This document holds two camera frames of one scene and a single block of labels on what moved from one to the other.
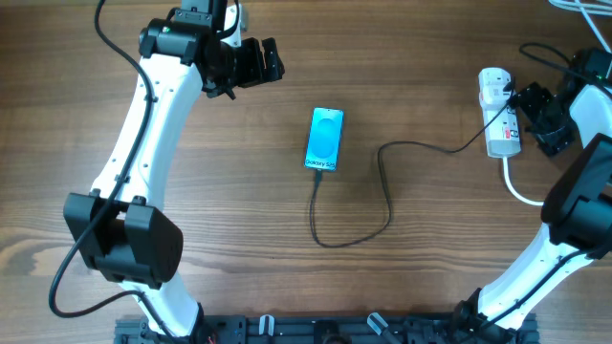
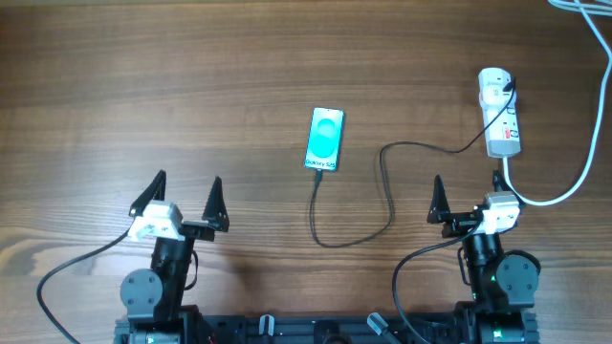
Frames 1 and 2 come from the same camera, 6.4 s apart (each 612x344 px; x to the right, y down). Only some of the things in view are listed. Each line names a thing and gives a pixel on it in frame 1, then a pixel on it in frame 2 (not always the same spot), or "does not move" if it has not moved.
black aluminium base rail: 131,329 does not move
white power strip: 496,96 does not move
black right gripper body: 547,120 -> 466,223
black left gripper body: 242,67 -> 191,231
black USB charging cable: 383,180 does not move
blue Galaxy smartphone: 324,139 does not move
